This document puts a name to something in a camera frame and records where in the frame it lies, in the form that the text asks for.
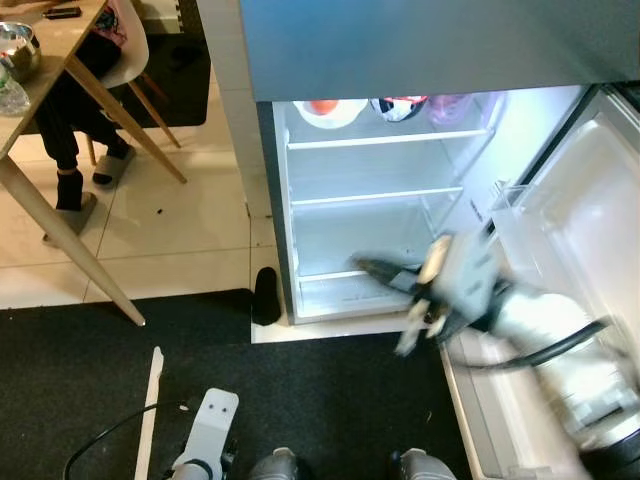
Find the large white bowl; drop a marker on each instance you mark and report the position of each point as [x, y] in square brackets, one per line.
[345, 118]

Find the black phone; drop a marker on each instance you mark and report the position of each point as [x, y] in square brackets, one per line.
[60, 12]

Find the black slipper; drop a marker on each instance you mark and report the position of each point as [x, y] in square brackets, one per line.
[265, 295]

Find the orange red tomato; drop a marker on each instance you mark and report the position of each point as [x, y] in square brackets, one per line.
[322, 106]

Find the dark floor mat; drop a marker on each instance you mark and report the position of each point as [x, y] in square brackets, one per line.
[60, 380]

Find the grey fridge door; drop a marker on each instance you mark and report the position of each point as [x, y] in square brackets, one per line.
[590, 220]

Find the purple plastic container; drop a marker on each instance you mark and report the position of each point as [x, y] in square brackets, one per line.
[450, 108]

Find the black foam floor mat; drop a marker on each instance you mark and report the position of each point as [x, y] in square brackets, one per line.
[185, 70]

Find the white chair wooden legs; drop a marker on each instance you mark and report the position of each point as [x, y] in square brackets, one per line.
[132, 50]

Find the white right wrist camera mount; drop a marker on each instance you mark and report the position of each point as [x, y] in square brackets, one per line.
[460, 280]

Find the robot left leg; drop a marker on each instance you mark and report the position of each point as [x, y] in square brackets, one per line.
[275, 467]

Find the person in pink shirt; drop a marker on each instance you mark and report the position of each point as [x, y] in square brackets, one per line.
[75, 130]

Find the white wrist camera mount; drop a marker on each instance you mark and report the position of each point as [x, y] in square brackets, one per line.
[210, 430]
[460, 280]

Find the red white printed bowl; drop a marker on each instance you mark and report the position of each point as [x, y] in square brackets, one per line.
[400, 107]

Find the clear fridge drawer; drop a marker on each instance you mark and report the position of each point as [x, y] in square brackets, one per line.
[335, 297]

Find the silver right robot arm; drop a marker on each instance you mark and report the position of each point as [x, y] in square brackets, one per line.
[570, 380]

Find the white floor strip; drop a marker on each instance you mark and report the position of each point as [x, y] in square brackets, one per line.
[150, 410]

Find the teal cap bottle green label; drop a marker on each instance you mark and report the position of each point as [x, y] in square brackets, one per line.
[10, 95]

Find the grey fridge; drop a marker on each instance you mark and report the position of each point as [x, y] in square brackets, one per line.
[430, 50]

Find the steel bowl of red snacks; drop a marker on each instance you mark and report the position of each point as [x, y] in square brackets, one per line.
[18, 48]

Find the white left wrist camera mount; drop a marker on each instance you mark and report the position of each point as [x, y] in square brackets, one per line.
[210, 430]

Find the light wooden table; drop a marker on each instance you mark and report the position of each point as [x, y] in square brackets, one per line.
[50, 60]

